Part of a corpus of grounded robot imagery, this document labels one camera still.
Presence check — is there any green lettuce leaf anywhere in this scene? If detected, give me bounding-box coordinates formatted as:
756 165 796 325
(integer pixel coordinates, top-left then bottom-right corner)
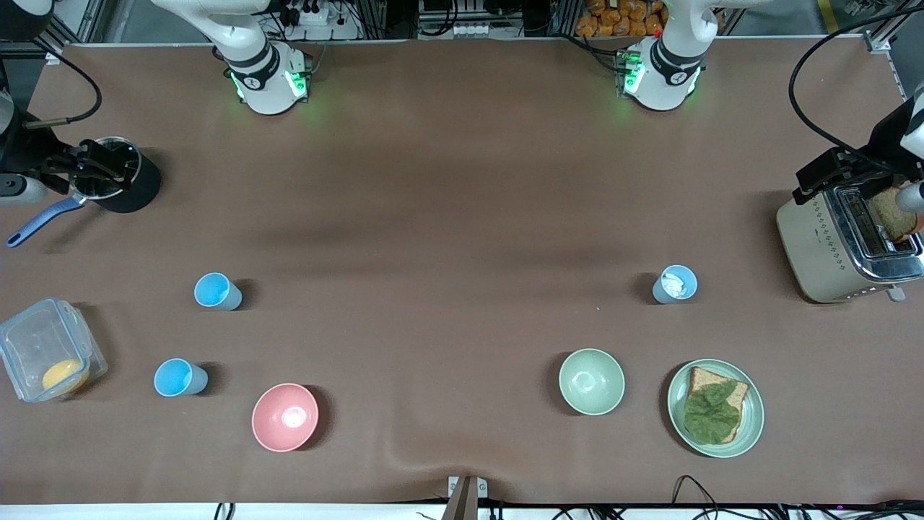
683 381 745 445

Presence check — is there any white power strip with plugs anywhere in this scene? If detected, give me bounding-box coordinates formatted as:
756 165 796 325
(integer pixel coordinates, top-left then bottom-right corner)
280 0 334 27

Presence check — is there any bread slice under lettuce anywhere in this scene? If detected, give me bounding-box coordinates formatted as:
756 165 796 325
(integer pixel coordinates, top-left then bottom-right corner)
686 366 751 445

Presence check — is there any blue cup with white paper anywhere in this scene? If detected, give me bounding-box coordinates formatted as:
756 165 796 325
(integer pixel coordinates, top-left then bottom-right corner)
652 264 699 305

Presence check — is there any aluminium frame rail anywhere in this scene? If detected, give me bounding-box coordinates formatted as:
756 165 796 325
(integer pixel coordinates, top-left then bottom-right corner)
863 30 912 102

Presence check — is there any brown toast slice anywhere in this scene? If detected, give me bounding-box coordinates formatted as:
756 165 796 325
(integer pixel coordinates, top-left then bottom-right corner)
868 186 922 243

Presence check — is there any pale green plate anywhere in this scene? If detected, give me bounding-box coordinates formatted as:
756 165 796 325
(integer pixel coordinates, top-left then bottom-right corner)
666 358 765 459

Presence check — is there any plain blue cup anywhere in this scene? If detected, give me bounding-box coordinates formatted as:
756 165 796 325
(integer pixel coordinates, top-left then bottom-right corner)
154 358 209 397
193 272 243 312

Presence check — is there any clear plastic food container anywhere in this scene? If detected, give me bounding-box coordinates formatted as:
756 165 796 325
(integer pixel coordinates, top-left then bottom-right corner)
0 298 109 403

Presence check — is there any pink bowl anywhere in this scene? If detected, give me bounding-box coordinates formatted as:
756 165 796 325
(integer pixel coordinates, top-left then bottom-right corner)
251 383 320 454

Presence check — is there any black looped cable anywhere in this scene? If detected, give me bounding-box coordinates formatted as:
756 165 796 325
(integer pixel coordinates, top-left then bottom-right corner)
671 474 731 520

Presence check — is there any beige and chrome toaster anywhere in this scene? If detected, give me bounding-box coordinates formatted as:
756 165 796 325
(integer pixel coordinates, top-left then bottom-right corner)
777 184 924 304

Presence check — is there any metal table edge bracket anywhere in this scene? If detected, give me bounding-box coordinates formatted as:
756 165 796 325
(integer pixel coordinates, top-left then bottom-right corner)
442 474 489 520

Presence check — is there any orange round food piece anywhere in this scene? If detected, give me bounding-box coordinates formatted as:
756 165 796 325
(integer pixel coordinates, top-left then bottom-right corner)
42 359 92 395

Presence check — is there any black pot with blue handle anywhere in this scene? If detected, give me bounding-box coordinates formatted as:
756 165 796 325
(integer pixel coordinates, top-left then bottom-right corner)
6 136 162 248

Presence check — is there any orange snack packets pile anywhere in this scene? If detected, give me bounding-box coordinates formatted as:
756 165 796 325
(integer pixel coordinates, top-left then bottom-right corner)
575 0 669 39

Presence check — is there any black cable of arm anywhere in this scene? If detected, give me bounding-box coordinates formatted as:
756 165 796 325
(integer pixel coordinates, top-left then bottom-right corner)
788 6 924 174
24 36 103 131

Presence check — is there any pale green bowl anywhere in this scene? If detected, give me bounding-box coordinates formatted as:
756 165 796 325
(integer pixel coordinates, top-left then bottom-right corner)
558 348 627 417

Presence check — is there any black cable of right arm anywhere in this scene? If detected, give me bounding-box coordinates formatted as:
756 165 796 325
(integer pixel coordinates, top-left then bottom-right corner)
24 36 103 131

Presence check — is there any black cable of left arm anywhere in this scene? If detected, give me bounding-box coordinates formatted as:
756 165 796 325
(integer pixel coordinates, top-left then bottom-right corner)
788 6 924 174

